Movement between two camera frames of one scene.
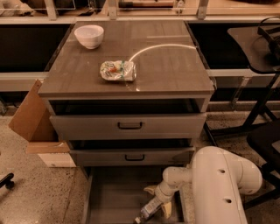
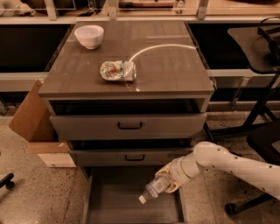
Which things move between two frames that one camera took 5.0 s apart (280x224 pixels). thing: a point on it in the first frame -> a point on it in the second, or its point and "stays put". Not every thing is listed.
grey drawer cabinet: (131, 97) stays put
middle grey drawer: (131, 157) stays put
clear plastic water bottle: (149, 209) -> (154, 189)
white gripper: (161, 195) -> (175, 172)
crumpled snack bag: (118, 70) stays put
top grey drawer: (129, 127) stays put
